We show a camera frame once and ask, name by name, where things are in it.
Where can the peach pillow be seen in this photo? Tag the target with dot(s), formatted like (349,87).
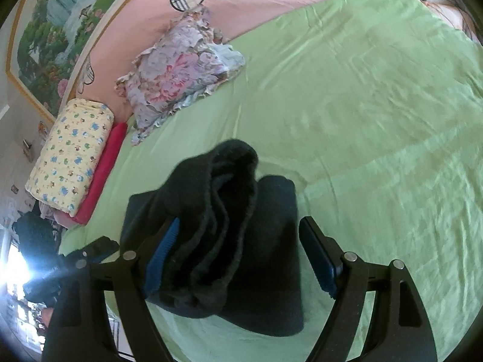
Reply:
(449,17)

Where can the yellow patterned pillow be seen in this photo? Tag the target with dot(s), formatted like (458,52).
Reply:
(71,151)

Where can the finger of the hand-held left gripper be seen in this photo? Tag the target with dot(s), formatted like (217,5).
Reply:
(102,248)

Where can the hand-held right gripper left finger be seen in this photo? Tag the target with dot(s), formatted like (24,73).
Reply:
(163,260)

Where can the green bed sheet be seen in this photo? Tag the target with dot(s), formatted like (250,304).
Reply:
(377,120)

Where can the red folded blanket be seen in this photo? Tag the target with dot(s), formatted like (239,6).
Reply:
(102,173)

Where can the landscape wall painting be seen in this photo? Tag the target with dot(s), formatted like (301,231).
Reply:
(49,34)

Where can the black bag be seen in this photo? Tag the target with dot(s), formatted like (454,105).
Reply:
(36,233)

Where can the black pants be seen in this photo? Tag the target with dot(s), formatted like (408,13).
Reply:
(234,233)

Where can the pink duvet with plaid hearts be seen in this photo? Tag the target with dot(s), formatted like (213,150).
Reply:
(264,0)

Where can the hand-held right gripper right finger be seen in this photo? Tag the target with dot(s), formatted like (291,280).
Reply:
(319,256)

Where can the floral ruffled pillow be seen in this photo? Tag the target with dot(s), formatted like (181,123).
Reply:
(177,68)

